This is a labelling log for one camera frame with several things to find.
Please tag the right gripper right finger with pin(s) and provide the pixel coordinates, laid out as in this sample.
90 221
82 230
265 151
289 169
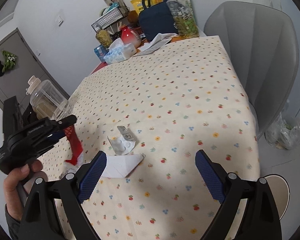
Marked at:
260 217

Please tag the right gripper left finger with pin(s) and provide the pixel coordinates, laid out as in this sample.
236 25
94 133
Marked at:
40 218

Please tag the red packet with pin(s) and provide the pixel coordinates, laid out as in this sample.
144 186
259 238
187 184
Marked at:
75 145

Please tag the white paper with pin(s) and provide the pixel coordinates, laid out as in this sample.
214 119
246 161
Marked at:
120 166

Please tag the cream trash bin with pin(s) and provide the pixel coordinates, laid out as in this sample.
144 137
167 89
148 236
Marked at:
281 192

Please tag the clear plastic trash bag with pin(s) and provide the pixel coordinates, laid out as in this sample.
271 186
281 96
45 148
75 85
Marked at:
284 132

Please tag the large clear water jug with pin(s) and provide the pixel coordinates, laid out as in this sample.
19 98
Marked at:
47 101

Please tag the grey door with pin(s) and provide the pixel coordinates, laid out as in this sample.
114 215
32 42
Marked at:
14 81

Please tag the blister pill pack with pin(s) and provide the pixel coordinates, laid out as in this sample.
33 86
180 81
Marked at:
124 143

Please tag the blue drink can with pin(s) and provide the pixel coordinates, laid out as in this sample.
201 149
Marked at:
101 52

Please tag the blue tissue box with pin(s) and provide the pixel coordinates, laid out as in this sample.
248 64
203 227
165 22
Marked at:
118 52

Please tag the red white vase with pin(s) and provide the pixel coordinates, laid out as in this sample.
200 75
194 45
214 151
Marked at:
130 36

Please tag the floral cream tablecloth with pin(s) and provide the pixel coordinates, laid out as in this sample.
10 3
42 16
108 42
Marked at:
182 98

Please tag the folded paper on table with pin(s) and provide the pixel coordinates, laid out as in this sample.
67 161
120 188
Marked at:
159 41

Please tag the navy lunch bag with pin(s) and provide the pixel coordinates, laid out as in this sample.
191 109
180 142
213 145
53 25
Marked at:
156 19

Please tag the grey upholstered chair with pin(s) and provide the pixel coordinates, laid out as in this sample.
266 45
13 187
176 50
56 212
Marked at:
263 48

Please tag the yellow snack bag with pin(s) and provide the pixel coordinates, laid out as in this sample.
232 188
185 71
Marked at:
138 7

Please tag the tall tea bottle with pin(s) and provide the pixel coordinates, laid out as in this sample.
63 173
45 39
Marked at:
183 17

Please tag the wire mesh basket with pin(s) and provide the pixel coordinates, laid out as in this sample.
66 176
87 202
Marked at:
109 16

